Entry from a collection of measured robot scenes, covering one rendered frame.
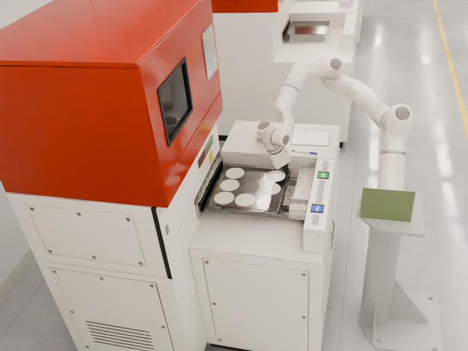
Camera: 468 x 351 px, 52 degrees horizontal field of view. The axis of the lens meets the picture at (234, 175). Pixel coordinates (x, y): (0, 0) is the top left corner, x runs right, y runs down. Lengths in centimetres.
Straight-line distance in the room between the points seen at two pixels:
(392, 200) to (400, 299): 76
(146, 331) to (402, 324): 144
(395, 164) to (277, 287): 80
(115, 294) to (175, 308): 30
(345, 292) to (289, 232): 95
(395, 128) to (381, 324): 119
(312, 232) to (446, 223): 176
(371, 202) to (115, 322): 139
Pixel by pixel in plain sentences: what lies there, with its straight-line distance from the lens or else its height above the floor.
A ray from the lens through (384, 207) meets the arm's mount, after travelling 235.
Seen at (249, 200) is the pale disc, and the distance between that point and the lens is 236.
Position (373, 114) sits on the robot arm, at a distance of 248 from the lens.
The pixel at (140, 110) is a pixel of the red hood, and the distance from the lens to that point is 165.
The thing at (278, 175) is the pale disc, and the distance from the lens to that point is 252.
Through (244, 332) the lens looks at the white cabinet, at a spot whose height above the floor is 24.
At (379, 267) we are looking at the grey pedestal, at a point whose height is 49.
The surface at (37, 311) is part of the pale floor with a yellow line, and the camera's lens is 343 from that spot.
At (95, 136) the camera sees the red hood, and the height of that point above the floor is 153.
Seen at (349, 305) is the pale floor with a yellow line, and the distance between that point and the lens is 308.
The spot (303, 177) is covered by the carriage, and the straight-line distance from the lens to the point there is 253.
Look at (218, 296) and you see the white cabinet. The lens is 247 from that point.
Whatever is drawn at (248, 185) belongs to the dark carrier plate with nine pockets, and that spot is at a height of 90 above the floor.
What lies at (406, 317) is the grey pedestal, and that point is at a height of 4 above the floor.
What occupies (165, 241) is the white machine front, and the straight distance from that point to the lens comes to 201.
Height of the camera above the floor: 237
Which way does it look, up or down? 35 degrees down
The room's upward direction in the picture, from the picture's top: 6 degrees counter-clockwise
